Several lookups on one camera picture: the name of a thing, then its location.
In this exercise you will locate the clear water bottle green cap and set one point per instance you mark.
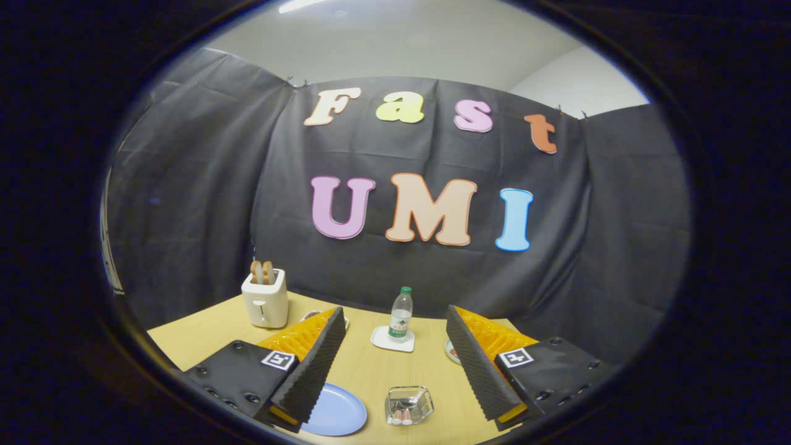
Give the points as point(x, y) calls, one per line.
point(400, 318)

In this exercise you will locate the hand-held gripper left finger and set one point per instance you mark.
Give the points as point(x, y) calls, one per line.
point(315, 364)

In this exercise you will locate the green plate with food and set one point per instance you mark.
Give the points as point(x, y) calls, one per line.
point(451, 352)

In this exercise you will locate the white divided snack dish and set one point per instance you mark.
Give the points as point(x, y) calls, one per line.
point(311, 315)

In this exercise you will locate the brown toast slice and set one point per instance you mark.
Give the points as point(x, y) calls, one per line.
point(256, 273)
point(269, 273)

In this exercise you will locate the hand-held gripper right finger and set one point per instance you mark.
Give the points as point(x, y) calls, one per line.
point(476, 371)

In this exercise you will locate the cream toaster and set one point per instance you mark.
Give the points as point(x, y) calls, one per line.
point(266, 306)

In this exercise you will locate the blue plate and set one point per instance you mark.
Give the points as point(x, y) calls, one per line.
point(340, 411)

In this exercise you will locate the white square coaster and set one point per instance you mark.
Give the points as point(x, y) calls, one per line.
point(380, 339)

